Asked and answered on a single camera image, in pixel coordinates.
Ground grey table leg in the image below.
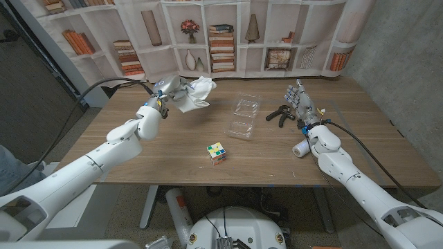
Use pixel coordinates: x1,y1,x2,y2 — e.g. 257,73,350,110
139,185,159,230
312,186,336,234

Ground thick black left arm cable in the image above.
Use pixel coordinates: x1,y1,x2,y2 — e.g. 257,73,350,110
0,76,155,197

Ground white wrapped paper roll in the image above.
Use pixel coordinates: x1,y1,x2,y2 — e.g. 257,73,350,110
291,138,314,158

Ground clear plastic clamshell container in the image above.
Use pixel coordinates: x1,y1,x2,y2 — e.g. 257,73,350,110
224,91,261,141

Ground person's blue jeans leg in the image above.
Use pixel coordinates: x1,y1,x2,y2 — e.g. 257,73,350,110
0,145,48,198

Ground white roll with orange label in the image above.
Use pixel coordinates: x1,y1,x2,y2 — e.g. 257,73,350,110
165,187,194,248

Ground white napkin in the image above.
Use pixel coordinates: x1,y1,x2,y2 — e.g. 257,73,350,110
172,76,218,113

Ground grey metal finned part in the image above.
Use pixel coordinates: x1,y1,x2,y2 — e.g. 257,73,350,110
145,236,173,249

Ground colorful puzzle cube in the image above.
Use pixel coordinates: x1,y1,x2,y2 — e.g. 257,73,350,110
206,141,228,166

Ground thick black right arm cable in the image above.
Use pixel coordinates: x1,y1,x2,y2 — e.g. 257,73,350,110
324,120,428,210

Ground black door handle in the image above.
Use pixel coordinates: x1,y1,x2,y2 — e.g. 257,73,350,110
0,29,20,44

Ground printed bookshelf backdrop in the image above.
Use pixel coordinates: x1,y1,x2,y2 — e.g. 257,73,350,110
20,0,377,88

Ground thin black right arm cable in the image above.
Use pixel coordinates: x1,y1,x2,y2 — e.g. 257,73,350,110
306,137,387,238

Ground black hand grip tool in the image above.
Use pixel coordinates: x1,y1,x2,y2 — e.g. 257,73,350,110
265,104,297,129

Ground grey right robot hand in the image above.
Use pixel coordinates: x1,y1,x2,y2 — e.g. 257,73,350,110
284,78,325,129

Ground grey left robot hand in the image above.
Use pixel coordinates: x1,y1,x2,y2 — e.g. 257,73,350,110
147,75,195,108

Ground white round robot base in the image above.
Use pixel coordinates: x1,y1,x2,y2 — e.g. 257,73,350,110
186,206,287,249

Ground dark grey door panel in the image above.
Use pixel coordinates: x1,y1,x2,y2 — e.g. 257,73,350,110
0,6,87,165

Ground black cable bundle under table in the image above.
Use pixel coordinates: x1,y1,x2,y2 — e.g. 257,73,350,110
206,186,290,222

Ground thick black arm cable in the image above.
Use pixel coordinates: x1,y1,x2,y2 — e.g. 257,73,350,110
0,76,155,197
324,120,428,210

